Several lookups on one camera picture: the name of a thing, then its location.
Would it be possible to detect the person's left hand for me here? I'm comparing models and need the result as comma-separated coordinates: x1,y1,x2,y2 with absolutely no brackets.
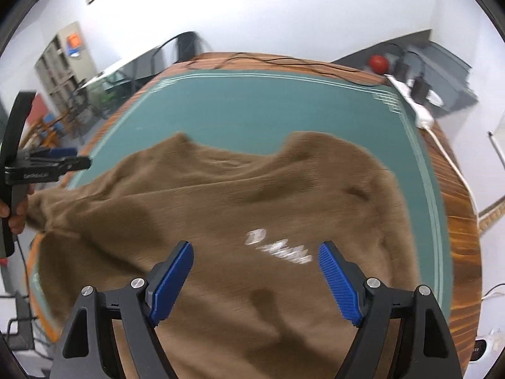
0,195,31,236

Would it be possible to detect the glass table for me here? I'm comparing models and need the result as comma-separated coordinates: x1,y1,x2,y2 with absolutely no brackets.
85,46,178,105

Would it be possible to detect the thin black cable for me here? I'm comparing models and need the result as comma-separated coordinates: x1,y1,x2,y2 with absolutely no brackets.
185,53,385,87

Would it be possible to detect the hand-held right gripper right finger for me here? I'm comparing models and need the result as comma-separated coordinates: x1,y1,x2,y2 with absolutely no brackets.
318,241,464,379

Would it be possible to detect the white power cable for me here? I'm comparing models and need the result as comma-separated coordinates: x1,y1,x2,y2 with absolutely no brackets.
428,125,483,227

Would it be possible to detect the orange and blue box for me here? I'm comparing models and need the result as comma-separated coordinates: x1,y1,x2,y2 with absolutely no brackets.
65,32,86,57

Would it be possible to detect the green patterned table mat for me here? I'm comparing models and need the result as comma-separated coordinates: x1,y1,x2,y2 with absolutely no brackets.
29,69,453,326

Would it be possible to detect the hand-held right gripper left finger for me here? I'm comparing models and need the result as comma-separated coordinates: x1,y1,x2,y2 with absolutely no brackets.
49,241,195,379

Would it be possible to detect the beige shelf cabinet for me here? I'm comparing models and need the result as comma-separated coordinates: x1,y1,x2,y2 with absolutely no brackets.
35,21,99,127

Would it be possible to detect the red ball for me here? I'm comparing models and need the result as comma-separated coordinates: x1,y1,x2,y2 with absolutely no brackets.
369,54,389,75

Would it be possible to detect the blue chair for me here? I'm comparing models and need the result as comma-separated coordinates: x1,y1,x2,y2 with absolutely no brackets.
37,112,71,147

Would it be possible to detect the white device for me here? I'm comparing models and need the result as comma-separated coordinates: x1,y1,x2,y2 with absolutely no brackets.
471,328,505,362

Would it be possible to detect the black power adapter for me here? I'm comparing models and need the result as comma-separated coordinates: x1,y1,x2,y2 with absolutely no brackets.
412,76,431,102

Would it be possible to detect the white power strip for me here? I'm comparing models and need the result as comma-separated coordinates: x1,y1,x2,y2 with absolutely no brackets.
384,74,435,128

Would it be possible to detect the brown fleece sweater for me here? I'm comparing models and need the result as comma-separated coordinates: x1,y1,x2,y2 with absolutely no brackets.
26,131,421,379

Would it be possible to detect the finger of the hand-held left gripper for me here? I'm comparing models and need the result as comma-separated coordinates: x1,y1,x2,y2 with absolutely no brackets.
29,147,79,159
24,156,92,175

